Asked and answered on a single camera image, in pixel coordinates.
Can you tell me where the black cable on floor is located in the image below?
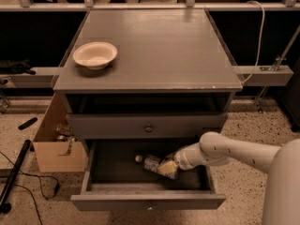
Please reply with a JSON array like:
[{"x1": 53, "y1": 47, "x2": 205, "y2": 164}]
[{"x1": 0, "y1": 150, "x2": 61, "y2": 225}]

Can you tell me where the closed grey upper drawer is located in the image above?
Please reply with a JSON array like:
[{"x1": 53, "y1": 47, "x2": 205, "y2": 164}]
[{"x1": 67, "y1": 112, "x2": 227, "y2": 140}]

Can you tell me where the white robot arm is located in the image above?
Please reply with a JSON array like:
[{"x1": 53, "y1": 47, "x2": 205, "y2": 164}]
[{"x1": 157, "y1": 132, "x2": 300, "y2": 225}]

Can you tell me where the black pole on floor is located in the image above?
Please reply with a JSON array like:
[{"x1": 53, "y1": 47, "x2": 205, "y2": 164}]
[{"x1": 0, "y1": 140, "x2": 31, "y2": 214}]

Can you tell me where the open grey middle drawer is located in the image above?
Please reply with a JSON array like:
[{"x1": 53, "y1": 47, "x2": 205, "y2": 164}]
[{"x1": 71, "y1": 138, "x2": 226, "y2": 211}]

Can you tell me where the grey wooden drawer cabinet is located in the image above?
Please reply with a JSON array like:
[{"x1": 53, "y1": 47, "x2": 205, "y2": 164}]
[{"x1": 51, "y1": 8, "x2": 244, "y2": 148}]

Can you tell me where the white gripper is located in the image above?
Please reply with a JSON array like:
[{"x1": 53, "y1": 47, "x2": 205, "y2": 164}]
[{"x1": 157, "y1": 143, "x2": 205, "y2": 179}]

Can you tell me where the white hanging cable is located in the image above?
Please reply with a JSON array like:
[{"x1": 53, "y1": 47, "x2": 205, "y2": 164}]
[{"x1": 241, "y1": 0, "x2": 266, "y2": 86}]

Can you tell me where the small black remote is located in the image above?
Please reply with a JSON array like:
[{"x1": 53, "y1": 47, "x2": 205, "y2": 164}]
[{"x1": 18, "y1": 117, "x2": 38, "y2": 130}]

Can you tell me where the white paper bowl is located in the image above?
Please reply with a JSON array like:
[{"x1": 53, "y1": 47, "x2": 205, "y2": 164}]
[{"x1": 72, "y1": 42, "x2": 118, "y2": 70}]

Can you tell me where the cardboard box on floor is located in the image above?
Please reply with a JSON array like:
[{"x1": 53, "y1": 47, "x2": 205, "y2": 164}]
[{"x1": 33, "y1": 95, "x2": 87, "y2": 173}]

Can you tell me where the black bag on ledge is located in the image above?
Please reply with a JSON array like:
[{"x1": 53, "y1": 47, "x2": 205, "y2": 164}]
[{"x1": 0, "y1": 59, "x2": 36, "y2": 75}]

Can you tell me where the clear plastic water bottle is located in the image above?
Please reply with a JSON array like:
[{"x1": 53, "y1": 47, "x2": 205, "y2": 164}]
[{"x1": 135, "y1": 155, "x2": 168, "y2": 175}]

